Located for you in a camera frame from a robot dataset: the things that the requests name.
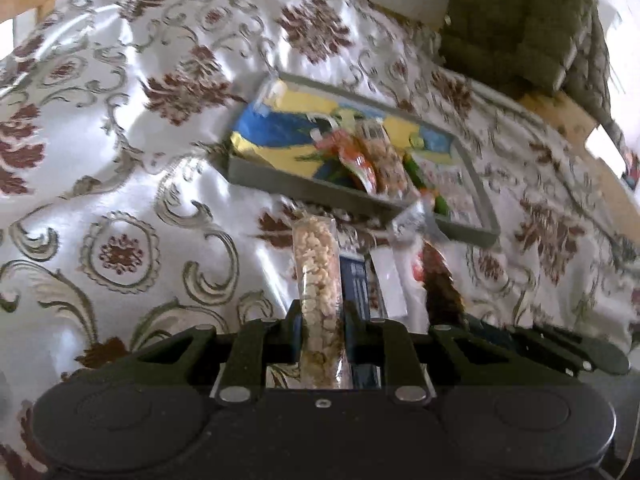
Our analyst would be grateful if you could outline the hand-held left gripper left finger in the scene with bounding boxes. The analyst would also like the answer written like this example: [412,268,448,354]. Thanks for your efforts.
[132,300,304,406]

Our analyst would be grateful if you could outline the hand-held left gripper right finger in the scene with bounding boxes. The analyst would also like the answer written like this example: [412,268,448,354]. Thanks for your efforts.
[342,302,516,406]

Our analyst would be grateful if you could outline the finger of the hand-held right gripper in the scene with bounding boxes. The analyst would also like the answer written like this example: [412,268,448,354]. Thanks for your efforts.
[502,324,631,376]

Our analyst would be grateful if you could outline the clear tube packet of puffs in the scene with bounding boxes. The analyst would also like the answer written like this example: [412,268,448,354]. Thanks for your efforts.
[291,215,351,391]

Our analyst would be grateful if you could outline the grey rectangular tray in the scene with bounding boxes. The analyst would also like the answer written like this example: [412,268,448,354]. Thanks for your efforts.
[220,72,502,249]

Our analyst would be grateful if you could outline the green snack packet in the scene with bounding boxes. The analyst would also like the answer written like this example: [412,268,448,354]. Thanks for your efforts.
[400,150,451,216]

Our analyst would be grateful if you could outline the orange snack packet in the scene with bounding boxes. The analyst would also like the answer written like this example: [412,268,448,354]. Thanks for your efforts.
[312,127,378,193]

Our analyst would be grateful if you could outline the dark blue snack box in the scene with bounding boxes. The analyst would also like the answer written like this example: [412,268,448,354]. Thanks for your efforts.
[340,254,385,390]

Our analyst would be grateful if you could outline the plain white packet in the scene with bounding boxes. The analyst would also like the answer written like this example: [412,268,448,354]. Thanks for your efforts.
[370,249,408,320]

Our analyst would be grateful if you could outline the silver foil packet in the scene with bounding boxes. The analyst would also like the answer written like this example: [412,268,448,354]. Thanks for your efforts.
[390,200,451,243]

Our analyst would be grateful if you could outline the white patterned snack packet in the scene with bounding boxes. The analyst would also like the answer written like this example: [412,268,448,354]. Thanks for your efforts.
[425,157,478,221]

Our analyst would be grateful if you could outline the colourful books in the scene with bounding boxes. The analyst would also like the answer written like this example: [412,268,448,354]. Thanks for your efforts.
[620,130,640,191]

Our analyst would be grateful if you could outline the white shelf board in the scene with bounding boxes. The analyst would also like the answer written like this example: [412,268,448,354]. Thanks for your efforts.
[585,125,631,171]

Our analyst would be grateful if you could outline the white floral satin blanket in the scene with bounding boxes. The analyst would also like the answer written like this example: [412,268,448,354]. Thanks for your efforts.
[0,0,640,480]

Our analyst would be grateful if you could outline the olive quilted jacket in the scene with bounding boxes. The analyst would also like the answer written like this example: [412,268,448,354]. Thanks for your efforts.
[437,0,618,126]

